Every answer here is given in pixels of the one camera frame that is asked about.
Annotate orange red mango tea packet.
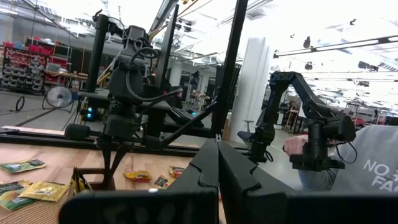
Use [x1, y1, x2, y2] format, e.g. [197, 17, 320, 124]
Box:
[154, 174, 175, 190]
[167, 166, 186, 179]

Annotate wooden work table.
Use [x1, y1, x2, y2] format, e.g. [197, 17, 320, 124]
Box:
[44, 70, 91, 93]

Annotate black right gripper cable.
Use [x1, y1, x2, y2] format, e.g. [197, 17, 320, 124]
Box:
[124, 45, 185, 105]

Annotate rack with red bins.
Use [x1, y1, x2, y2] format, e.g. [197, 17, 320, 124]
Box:
[0, 39, 48, 96]

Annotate round woven beige placemat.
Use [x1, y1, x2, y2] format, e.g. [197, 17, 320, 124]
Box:
[0, 198, 74, 224]

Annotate white column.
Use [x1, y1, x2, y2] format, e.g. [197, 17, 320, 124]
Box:
[229, 36, 275, 144]

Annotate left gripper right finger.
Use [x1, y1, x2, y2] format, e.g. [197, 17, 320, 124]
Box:
[218, 141, 289, 195]

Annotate black hose loop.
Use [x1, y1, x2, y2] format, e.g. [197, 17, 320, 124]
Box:
[14, 95, 26, 113]

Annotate black computer blue lights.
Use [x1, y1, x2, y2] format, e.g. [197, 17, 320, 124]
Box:
[81, 105, 96, 123]

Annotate round floor fan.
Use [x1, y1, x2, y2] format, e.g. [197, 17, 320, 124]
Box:
[44, 85, 73, 110]

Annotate brown wooden tea box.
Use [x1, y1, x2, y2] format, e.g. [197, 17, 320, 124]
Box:
[73, 167, 116, 192]

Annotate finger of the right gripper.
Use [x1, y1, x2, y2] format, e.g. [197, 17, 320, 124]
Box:
[100, 141, 113, 190]
[109, 142, 129, 179]

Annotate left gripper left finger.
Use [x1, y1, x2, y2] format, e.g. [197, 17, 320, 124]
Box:
[166, 139, 220, 191]

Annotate person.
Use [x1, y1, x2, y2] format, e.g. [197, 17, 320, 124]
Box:
[282, 124, 398, 192]

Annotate long ceiling light bar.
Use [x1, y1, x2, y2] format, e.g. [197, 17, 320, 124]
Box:
[272, 34, 398, 59]

